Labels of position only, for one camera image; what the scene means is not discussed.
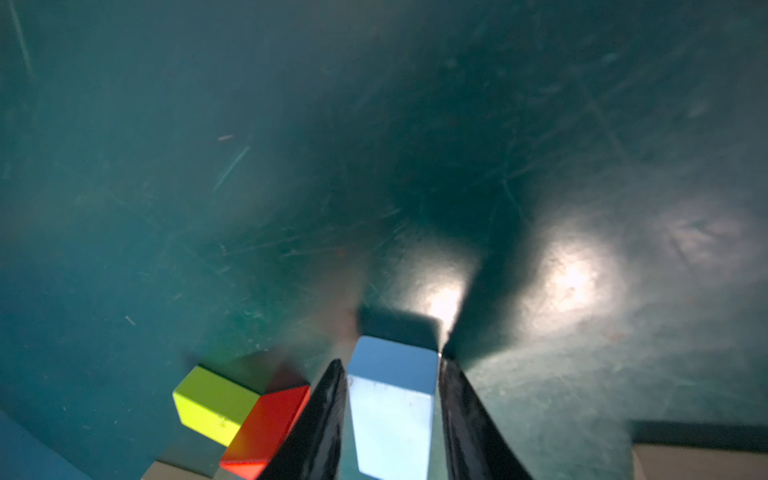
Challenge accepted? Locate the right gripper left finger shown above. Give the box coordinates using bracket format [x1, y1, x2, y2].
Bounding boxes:
[259, 359, 348, 480]

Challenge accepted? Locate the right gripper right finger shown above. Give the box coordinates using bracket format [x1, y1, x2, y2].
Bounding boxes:
[438, 357, 532, 480]

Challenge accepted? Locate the light blue block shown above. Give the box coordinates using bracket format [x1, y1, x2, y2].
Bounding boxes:
[347, 336, 439, 479]

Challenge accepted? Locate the lime green rectangular block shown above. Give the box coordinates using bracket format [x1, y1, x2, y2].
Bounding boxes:
[172, 366, 260, 447]

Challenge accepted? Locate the natural wood block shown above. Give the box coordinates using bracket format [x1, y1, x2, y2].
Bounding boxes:
[632, 444, 767, 480]
[141, 460, 212, 480]

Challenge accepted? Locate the red triangular block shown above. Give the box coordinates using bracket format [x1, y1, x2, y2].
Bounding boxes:
[219, 385, 311, 480]

